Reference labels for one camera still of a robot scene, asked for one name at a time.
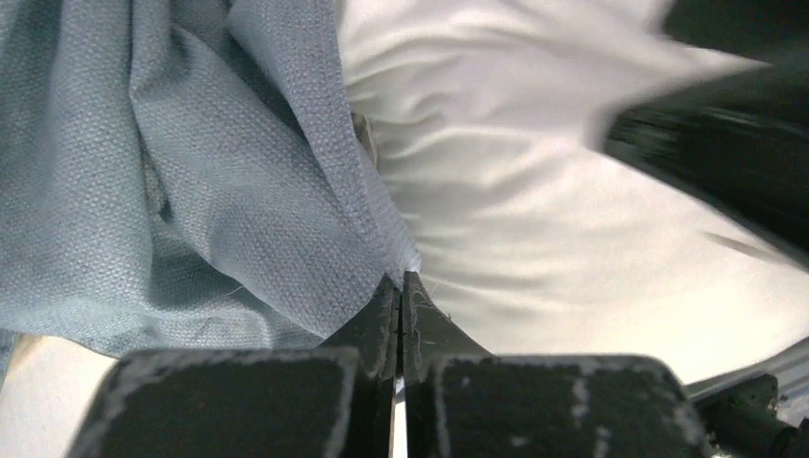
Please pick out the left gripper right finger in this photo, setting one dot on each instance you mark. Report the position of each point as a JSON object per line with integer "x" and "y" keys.
{"x": 462, "y": 401}

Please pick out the grey-blue pillowcase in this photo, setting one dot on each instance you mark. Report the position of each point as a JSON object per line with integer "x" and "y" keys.
{"x": 184, "y": 174}

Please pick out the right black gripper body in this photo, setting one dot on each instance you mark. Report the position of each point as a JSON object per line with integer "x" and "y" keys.
{"x": 738, "y": 141}

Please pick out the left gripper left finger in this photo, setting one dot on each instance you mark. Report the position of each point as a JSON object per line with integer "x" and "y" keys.
{"x": 333, "y": 400}

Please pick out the white pillow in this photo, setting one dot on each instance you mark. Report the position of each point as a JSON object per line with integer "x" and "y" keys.
{"x": 487, "y": 117}

